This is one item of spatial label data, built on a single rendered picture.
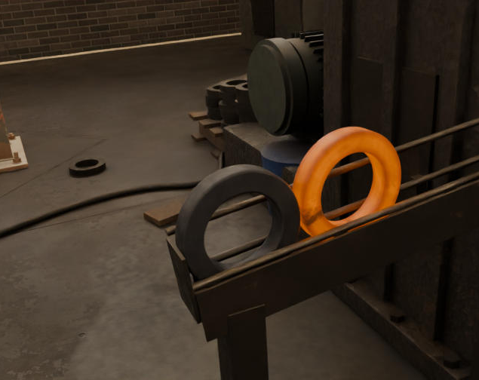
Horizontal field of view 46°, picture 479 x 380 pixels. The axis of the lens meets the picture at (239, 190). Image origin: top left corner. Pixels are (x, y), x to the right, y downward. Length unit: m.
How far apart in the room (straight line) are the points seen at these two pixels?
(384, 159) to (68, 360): 1.10
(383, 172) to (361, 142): 0.07
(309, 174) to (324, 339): 0.88
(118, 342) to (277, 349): 0.45
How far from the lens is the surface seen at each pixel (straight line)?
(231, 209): 0.85
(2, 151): 3.31
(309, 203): 0.83
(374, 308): 1.65
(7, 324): 1.90
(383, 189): 0.92
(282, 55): 2.14
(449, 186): 0.97
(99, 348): 1.70
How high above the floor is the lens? 1.01
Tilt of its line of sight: 23 degrees down
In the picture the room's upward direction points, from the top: 4 degrees counter-clockwise
